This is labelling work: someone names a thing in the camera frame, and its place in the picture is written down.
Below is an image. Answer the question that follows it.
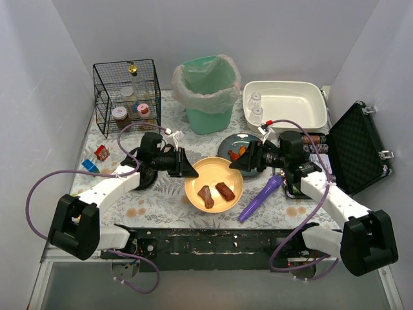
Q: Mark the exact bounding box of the playing card deck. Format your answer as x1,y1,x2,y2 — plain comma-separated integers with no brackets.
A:
309,154,333,174

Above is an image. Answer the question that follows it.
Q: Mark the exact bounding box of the pink bin liner bag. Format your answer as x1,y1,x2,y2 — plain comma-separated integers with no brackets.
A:
172,54,241,114

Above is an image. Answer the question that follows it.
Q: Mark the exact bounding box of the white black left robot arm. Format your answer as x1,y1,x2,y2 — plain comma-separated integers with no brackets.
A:
47,132,199,260

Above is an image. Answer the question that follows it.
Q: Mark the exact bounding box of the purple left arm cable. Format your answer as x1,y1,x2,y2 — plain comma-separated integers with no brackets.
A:
25,121,172,295

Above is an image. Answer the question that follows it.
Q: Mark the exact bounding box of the red tan chip stack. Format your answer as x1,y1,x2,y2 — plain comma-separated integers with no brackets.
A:
301,135,327,145

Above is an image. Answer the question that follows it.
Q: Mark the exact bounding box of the pink lid spice jar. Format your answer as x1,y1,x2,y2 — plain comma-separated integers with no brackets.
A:
137,103,157,130

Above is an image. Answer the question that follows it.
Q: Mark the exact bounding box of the clear jar blue label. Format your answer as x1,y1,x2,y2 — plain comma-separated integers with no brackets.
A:
120,86,137,113

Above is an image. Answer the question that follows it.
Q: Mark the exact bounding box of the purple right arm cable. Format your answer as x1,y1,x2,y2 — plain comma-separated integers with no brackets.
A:
266,119,339,281

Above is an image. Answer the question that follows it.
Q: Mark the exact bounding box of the orange chicken wing left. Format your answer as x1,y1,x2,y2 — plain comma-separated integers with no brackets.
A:
228,150,241,161

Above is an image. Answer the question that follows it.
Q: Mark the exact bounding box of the purple toy microphone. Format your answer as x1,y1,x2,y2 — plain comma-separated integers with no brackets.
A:
238,174,283,223

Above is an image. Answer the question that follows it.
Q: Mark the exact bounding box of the brown meat piece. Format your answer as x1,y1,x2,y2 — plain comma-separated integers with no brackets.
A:
215,182,235,202
197,185,214,209

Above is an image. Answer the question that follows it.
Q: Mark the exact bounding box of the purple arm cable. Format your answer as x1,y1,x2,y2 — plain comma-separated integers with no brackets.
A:
266,119,339,281
25,121,172,295

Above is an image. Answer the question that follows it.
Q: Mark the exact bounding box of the green trash bin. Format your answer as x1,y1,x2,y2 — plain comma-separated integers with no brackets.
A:
181,54,241,135

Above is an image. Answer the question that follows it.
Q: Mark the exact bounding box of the white rectangular basin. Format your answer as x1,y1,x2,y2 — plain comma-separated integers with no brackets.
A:
242,81,328,133

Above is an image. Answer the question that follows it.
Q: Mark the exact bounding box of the glass bottle gold cap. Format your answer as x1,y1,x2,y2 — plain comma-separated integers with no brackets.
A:
128,61,150,100

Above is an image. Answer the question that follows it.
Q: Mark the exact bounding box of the brown jar white lid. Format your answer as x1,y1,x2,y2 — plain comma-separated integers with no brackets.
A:
112,106,131,130

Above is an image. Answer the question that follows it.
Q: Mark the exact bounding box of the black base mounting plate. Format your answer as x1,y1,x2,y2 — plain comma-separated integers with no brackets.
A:
99,227,333,274

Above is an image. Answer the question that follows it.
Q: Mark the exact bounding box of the yellow plastic plate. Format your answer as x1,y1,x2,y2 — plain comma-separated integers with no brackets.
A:
185,157,244,213

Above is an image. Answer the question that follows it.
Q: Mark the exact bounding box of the orange chicken wing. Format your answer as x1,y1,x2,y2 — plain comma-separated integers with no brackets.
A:
228,150,241,161
238,146,247,156

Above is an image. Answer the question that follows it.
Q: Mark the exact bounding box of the floral table mat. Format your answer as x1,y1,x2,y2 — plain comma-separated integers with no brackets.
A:
61,89,343,229

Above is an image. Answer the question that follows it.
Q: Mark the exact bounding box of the blue glazed ceramic plate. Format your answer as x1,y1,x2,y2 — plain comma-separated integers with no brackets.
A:
217,133,260,162

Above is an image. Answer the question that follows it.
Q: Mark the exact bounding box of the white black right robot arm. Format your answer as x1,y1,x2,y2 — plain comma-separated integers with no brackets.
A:
229,127,399,276

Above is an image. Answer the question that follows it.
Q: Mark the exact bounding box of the black poker chip case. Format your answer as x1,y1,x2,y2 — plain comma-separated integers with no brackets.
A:
280,101,394,200

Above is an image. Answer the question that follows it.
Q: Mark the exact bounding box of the red owl toy block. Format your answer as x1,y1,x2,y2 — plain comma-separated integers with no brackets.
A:
94,145,110,161

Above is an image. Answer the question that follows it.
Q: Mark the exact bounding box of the blue toy brick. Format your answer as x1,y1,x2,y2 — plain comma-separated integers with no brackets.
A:
81,159,100,174

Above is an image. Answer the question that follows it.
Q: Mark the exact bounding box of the brown meat piece right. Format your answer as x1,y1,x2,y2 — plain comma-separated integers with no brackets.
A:
215,182,235,202

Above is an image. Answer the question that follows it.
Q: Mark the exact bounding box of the brown meat piece left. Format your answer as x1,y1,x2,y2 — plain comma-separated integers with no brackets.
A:
197,185,214,209

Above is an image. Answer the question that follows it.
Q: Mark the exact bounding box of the black small plate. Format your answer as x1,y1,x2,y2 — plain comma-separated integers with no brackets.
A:
136,169,158,191

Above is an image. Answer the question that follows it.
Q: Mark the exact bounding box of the clear cup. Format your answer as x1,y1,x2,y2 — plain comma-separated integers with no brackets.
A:
249,106,263,125
247,92,261,109

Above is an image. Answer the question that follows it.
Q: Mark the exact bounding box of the black wire cage rack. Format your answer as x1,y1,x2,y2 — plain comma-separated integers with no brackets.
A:
93,59,161,137

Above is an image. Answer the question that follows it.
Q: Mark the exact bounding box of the orange chicken wing right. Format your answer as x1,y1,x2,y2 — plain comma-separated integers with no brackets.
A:
238,146,247,156

